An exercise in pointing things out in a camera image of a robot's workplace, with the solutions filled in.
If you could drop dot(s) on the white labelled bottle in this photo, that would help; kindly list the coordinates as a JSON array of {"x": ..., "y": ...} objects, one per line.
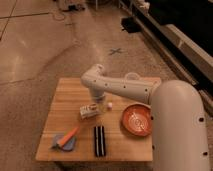
[{"x": 94, "y": 109}]

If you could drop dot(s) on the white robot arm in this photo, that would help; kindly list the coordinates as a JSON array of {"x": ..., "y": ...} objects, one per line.
[{"x": 179, "y": 133}]

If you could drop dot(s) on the orange ceramic bowl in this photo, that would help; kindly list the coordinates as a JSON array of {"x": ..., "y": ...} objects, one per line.
[{"x": 136, "y": 119}]

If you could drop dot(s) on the wooden folding table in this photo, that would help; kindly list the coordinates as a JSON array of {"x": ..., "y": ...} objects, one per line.
[{"x": 64, "y": 116}]

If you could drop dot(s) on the orange marker pen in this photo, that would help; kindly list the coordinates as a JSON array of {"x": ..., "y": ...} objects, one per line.
[{"x": 61, "y": 142}]

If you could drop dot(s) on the black box on floor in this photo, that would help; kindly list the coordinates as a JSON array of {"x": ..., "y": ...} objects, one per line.
[{"x": 130, "y": 25}]

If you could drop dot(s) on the blue grey cloth pad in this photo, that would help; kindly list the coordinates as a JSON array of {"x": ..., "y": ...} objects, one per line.
[{"x": 68, "y": 146}]

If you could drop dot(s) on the dark shelf bench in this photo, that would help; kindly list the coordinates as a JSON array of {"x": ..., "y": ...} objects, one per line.
[{"x": 184, "y": 57}]

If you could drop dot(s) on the grey equipment with cables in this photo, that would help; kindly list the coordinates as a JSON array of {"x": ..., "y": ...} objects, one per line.
[{"x": 68, "y": 5}]

